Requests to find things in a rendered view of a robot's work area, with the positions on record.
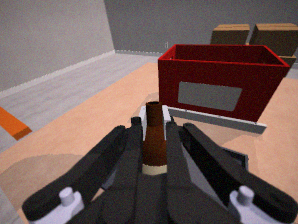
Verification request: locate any brown glass bottle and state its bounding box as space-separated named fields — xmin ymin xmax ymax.
xmin=142 ymin=101 xmax=167 ymax=175

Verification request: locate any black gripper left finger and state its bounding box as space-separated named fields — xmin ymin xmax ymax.
xmin=21 ymin=106 xmax=147 ymax=224

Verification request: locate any dark red crate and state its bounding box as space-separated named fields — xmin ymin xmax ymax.
xmin=158 ymin=44 xmax=290 ymax=122

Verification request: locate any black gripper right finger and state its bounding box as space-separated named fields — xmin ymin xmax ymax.
xmin=162 ymin=105 xmax=298 ymax=224

